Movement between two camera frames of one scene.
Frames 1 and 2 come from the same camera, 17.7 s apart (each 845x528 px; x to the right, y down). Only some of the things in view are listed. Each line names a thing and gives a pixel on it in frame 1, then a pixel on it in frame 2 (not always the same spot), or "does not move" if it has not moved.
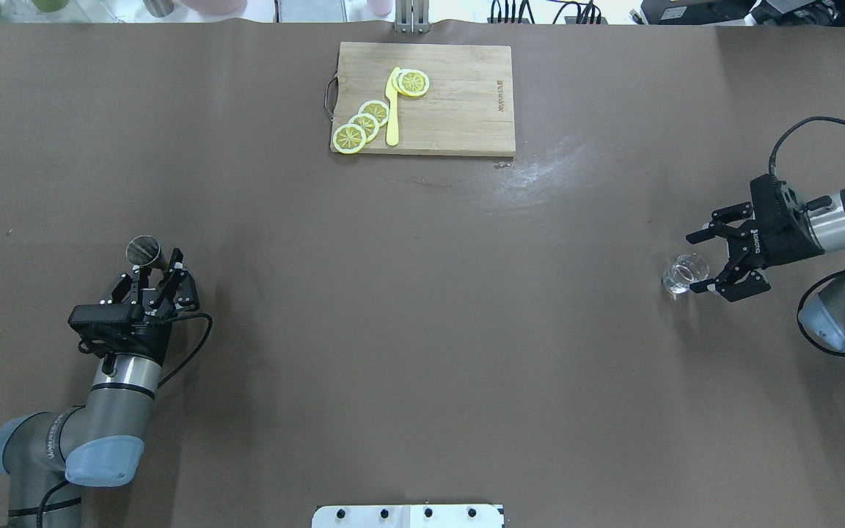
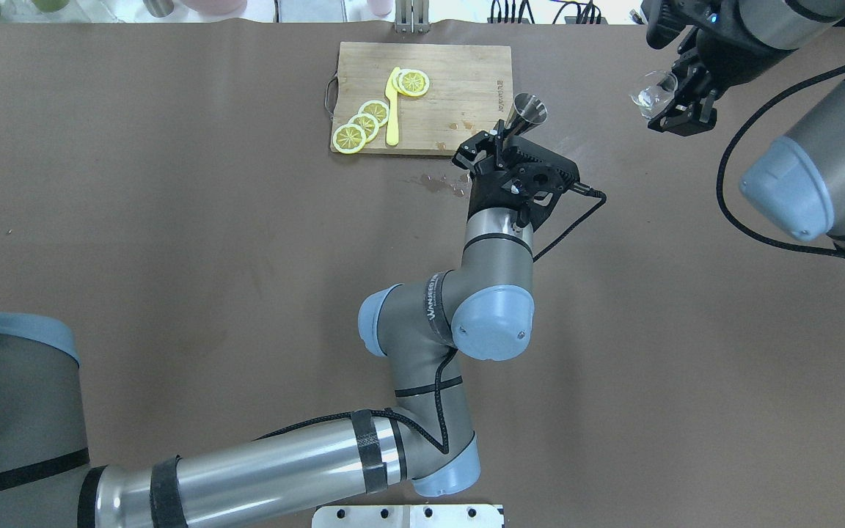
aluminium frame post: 412,16 does not move
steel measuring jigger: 145,251 → 528,111
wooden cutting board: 468,108 does not move
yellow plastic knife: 392,125 does not move
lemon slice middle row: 368,123 does not move
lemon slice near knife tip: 411,82 does not move
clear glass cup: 688,268 → 656,94
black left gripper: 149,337 → 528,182
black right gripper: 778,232 → 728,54
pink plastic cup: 381,7 does not move
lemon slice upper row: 377,108 does not move
